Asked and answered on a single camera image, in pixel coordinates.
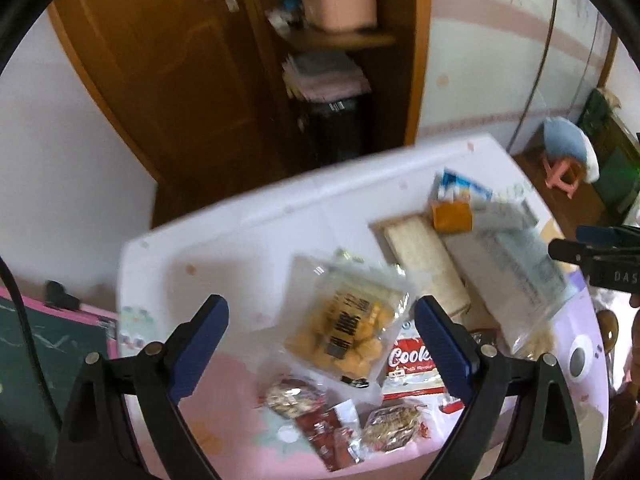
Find large white blue snack bag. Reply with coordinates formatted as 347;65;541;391
445;229;578;353

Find red cookies packet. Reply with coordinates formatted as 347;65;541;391
382;320;464;415

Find nut mix snack packet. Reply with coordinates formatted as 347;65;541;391
262;377;326;420

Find orange white snack bar packet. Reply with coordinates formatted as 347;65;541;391
430;168;540;235

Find beige wafer cracker pack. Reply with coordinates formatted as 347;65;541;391
382;214;471;318

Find orange biscuit snack bag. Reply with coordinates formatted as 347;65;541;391
264;252;414;406

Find brown chocolate snack packet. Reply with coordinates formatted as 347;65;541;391
295;400;364;471

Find wooden bedpost knob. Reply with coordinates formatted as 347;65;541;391
597;309;620;354

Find pink plastic stool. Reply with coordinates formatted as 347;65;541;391
541;152;586;200

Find cartoon printed tablecloth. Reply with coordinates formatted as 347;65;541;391
118;134;608;479

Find wooden corner shelf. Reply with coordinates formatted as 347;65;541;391
244;0;432;169

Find folded cloth stack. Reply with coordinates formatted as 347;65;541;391
282;50;371;103

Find brown wooden door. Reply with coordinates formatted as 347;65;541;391
49;0;296;188

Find green chalkboard pink frame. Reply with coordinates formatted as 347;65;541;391
0;286;122;456

